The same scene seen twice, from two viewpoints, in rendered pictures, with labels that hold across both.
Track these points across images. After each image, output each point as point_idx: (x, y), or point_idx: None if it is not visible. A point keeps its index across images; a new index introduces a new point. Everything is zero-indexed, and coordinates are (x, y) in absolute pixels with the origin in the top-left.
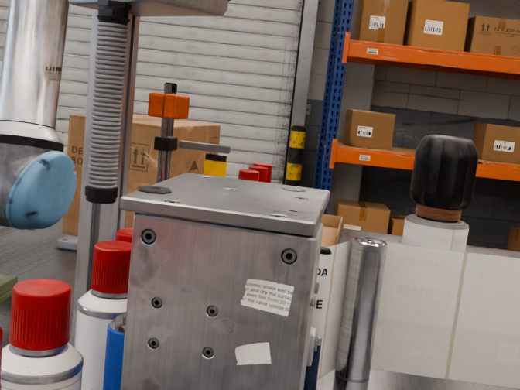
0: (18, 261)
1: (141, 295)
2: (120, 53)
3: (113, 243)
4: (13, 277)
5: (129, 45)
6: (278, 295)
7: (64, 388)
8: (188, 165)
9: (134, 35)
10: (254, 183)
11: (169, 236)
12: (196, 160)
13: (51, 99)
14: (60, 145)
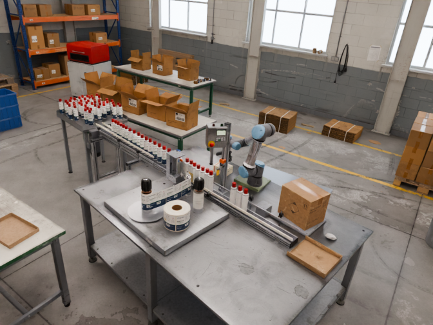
0: (278, 196)
1: None
2: (210, 148)
3: (187, 158)
4: (257, 189)
5: (223, 150)
6: None
7: None
8: (291, 201)
9: (224, 149)
10: (179, 155)
11: None
12: (295, 202)
13: (247, 159)
14: (245, 166)
